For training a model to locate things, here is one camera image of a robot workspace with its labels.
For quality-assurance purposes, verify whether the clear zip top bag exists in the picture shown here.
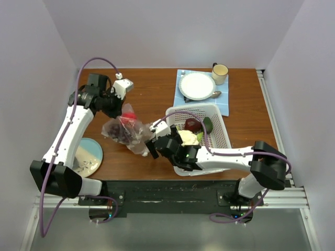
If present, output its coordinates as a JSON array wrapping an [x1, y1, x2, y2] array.
[[102, 104, 152, 157]]

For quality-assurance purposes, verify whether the fake dark red fruit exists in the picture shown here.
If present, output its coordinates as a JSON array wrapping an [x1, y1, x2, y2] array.
[[184, 118, 202, 132]]

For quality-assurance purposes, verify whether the white perforated plastic basket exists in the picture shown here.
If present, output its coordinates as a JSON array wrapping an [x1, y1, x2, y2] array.
[[164, 103, 233, 176]]

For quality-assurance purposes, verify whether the cream enamel mug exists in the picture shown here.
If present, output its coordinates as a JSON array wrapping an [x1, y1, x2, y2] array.
[[211, 63, 229, 85]]

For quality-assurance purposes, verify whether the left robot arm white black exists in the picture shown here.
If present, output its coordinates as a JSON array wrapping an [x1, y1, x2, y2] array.
[[30, 74, 133, 205]]

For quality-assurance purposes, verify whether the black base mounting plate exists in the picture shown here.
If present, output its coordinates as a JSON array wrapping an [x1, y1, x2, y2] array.
[[79, 180, 265, 217]]

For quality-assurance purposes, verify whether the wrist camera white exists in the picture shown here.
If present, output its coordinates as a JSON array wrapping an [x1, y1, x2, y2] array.
[[149, 120, 171, 142], [113, 79, 133, 100]]

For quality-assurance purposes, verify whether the white paper plate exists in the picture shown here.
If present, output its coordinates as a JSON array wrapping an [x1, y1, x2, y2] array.
[[178, 72, 216, 101]]

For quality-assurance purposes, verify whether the right side aluminium rail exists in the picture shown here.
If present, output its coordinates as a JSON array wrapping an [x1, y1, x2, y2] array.
[[255, 69, 296, 187]]

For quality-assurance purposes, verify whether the fake white cauliflower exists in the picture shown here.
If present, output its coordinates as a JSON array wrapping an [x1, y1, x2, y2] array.
[[178, 130, 204, 146]]

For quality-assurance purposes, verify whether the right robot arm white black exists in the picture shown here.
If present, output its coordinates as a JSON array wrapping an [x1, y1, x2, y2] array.
[[145, 126, 288, 206]]

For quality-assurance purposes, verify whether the aluminium frame rail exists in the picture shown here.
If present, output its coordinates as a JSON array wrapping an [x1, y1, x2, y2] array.
[[33, 187, 309, 209]]

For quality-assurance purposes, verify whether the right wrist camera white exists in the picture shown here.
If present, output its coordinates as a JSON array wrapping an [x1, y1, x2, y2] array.
[[149, 120, 171, 142]]

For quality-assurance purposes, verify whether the blue beige ceramic plate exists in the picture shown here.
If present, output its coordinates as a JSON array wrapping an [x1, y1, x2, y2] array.
[[73, 138, 103, 178]]

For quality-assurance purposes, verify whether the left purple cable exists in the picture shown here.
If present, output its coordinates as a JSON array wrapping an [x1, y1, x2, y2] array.
[[39, 57, 122, 238]]

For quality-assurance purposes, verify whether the fake red apple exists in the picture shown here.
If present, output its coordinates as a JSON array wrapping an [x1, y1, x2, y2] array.
[[120, 112, 137, 127]]

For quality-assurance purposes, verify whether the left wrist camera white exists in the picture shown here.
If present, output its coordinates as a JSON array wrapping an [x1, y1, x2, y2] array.
[[113, 79, 133, 100]]

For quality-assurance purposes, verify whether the fake green pepper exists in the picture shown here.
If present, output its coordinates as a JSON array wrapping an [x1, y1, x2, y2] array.
[[203, 117, 213, 134]]

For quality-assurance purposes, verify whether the metal spoon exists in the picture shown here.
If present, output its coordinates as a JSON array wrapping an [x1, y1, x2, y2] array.
[[210, 91, 222, 99]]

